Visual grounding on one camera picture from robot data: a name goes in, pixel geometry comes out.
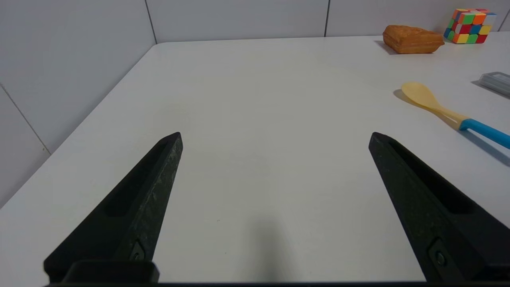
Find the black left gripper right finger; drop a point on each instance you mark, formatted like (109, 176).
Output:
(422, 215)

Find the multicoloured puzzle cube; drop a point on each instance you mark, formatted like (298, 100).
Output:
(470, 26)

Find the orange-brown bread pastry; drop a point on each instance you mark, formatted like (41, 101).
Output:
(412, 39)

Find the clear plastic case grey contents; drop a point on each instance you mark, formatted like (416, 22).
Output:
(498, 81)

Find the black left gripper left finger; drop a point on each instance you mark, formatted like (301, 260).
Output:
(135, 207)

